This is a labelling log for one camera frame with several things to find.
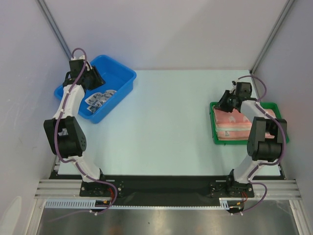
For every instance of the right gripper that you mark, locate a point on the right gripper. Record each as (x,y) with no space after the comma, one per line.
(224,102)

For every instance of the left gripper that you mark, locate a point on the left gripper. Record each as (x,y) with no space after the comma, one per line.
(99,81)

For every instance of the patterned towel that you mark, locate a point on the patterned towel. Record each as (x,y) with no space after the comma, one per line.
(96,100)

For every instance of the light pink embroidered towel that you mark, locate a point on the light pink embroidered towel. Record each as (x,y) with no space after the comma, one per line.
(232,129)

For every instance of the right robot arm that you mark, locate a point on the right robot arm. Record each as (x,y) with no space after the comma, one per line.
(267,140)

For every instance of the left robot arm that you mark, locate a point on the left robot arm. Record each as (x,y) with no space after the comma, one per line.
(65,136)

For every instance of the blue plastic bin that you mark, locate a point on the blue plastic bin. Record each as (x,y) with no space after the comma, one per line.
(117,77)

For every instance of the green plastic tray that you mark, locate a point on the green plastic tray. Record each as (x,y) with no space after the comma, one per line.
(214,135)

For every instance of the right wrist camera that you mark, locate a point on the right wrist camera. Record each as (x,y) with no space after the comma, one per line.
(234,87)

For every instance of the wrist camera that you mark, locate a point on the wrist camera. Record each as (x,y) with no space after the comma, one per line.
(82,57)
(234,87)

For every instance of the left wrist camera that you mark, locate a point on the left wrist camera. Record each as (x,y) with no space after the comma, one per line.
(82,57)

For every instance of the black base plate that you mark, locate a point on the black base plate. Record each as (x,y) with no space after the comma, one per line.
(158,191)

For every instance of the aluminium frame rail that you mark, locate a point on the aluminium frame rail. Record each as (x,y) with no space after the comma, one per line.
(69,189)

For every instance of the white slotted cable duct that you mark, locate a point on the white slotted cable duct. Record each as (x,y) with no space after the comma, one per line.
(77,203)

